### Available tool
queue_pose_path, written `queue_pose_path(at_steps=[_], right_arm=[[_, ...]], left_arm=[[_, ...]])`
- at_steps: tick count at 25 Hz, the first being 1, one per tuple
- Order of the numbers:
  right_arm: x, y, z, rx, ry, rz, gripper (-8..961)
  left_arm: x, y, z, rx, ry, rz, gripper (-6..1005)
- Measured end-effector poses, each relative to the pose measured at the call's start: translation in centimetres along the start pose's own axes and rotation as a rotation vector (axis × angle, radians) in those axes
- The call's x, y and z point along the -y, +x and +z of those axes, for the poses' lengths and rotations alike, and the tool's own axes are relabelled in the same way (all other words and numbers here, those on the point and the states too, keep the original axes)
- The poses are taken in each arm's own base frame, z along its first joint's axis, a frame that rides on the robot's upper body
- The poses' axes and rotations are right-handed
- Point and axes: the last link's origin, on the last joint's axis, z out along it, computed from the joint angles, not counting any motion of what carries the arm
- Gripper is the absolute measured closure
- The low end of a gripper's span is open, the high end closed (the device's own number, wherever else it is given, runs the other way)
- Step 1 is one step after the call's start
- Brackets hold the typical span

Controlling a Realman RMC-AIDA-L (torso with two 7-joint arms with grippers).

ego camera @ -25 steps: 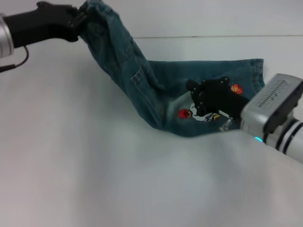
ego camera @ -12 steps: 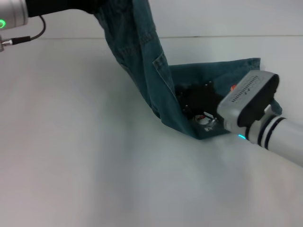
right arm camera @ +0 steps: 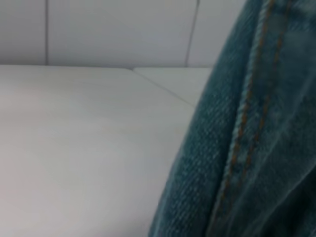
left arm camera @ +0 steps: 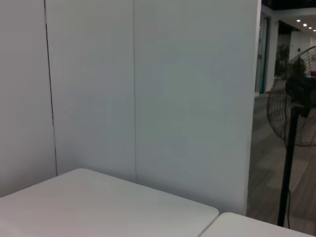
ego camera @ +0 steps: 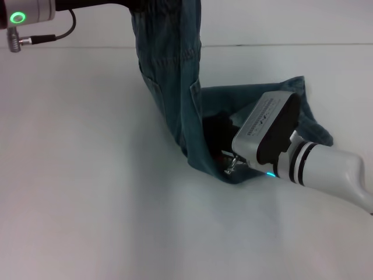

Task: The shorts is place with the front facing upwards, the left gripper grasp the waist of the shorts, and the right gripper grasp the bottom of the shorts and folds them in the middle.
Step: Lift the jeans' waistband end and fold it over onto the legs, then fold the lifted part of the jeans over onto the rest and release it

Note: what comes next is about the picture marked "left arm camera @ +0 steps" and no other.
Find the black pedestal fan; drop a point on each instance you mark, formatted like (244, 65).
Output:
(288, 172)

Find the tall green indoor plant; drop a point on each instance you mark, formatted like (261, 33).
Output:
(282, 61)

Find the glass office partition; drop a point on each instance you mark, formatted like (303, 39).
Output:
(263, 61)

